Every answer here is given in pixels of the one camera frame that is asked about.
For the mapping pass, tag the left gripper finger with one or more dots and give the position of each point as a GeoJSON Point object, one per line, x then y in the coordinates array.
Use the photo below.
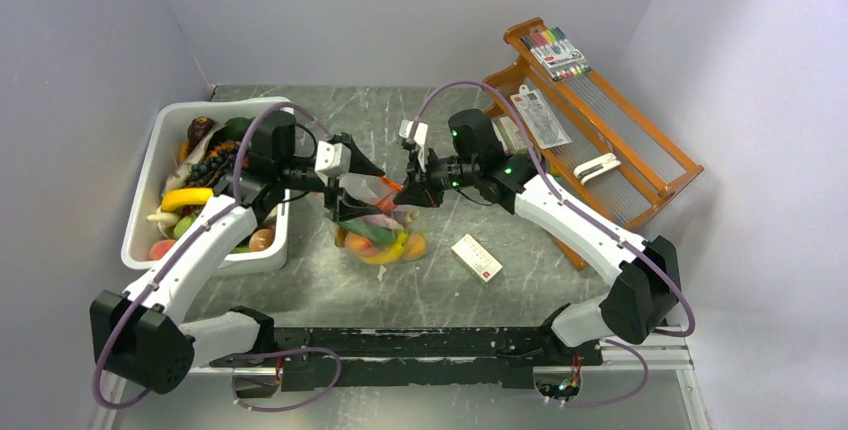
{"type": "Point", "coordinates": [341, 206]}
{"type": "Point", "coordinates": [359, 163]}

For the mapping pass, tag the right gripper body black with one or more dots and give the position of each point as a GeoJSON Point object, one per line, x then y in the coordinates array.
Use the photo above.
{"type": "Point", "coordinates": [441, 175]}

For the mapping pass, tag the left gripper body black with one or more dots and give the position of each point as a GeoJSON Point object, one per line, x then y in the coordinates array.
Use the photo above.
{"type": "Point", "coordinates": [299, 179]}

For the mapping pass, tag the clear zip bag orange zipper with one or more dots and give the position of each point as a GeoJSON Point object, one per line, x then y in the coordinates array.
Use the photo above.
{"type": "Point", "coordinates": [378, 191]}

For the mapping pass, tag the green cucumber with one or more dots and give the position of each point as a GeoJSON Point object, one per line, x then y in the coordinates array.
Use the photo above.
{"type": "Point", "coordinates": [379, 229]}

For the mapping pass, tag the orange fruit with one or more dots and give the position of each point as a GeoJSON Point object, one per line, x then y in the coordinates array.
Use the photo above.
{"type": "Point", "coordinates": [415, 248]}

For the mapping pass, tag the yellow banana bunch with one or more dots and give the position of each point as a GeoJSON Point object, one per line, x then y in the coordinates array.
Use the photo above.
{"type": "Point", "coordinates": [390, 254]}

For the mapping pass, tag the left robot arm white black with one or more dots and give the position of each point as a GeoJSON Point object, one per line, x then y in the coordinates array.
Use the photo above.
{"type": "Point", "coordinates": [140, 334]}

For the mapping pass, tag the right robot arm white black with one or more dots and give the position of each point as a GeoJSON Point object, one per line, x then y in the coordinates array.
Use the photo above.
{"type": "Point", "coordinates": [642, 276]}

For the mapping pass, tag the white plastic food bin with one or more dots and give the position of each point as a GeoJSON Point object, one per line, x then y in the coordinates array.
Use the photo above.
{"type": "Point", "coordinates": [168, 133]}

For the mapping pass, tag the white cardboard box red logo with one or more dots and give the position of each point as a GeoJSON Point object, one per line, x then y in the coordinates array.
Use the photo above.
{"type": "Point", "coordinates": [476, 258]}

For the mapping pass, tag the brown kiwi fruit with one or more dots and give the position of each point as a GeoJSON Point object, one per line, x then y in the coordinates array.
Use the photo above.
{"type": "Point", "coordinates": [261, 239]}

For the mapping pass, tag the green avocado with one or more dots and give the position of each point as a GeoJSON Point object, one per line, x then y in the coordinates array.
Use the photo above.
{"type": "Point", "coordinates": [234, 129]}

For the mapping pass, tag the dark purple grape bunch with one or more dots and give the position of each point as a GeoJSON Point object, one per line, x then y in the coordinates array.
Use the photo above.
{"type": "Point", "coordinates": [213, 167]}

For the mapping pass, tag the white eraser box on rack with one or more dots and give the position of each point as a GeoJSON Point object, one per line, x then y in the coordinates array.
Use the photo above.
{"type": "Point", "coordinates": [511, 136]}

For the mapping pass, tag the dark purple mangosteen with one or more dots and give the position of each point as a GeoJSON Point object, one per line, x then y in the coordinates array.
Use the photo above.
{"type": "Point", "coordinates": [198, 128]}

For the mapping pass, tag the packaged card on rack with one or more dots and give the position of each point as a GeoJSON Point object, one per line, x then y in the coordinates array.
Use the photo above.
{"type": "Point", "coordinates": [539, 118]}

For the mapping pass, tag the orange wooden rack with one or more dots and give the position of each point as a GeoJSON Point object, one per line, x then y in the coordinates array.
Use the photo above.
{"type": "Point", "coordinates": [599, 120]}

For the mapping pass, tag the white stapler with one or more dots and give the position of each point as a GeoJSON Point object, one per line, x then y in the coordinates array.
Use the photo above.
{"type": "Point", "coordinates": [596, 167]}

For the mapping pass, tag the pack of coloured markers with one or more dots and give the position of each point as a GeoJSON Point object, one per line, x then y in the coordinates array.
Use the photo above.
{"type": "Point", "coordinates": [560, 58]}

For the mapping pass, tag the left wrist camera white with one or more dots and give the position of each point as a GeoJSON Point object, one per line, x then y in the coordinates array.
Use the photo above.
{"type": "Point", "coordinates": [331, 160]}

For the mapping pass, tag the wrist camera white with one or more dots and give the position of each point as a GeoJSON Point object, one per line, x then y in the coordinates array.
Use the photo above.
{"type": "Point", "coordinates": [414, 134]}
{"type": "Point", "coordinates": [331, 160]}

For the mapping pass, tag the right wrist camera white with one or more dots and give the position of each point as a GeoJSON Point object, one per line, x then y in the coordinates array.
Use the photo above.
{"type": "Point", "coordinates": [414, 134]}

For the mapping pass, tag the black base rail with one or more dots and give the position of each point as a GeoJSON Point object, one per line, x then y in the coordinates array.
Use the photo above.
{"type": "Point", "coordinates": [507, 356]}

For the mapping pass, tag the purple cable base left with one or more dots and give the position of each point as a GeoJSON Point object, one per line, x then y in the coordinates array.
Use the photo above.
{"type": "Point", "coordinates": [286, 374]}

